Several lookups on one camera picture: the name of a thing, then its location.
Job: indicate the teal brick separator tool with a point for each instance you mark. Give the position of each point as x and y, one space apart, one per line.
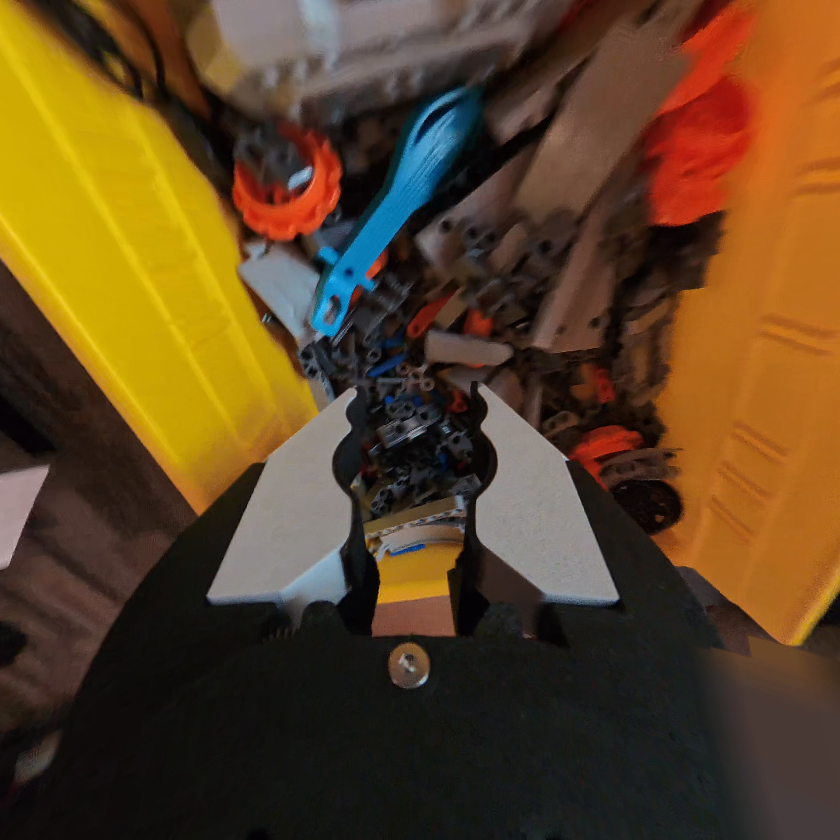
400 197

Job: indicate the white paper sheet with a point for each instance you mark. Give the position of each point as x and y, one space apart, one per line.
16 512

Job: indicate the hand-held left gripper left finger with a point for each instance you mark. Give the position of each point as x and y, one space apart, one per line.
289 525

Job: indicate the pile of toy building parts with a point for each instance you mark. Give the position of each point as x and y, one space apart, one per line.
492 262

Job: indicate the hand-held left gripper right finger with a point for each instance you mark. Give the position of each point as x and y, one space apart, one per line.
544 525

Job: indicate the grey white toy motor block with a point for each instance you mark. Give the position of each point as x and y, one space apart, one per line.
328 46

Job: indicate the yellow plastic bin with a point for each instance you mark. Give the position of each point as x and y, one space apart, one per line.
131 262

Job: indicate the light grey curved toy panel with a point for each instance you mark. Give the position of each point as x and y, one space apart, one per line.
282 282

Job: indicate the black toy wheel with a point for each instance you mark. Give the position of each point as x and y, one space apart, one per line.
646 505

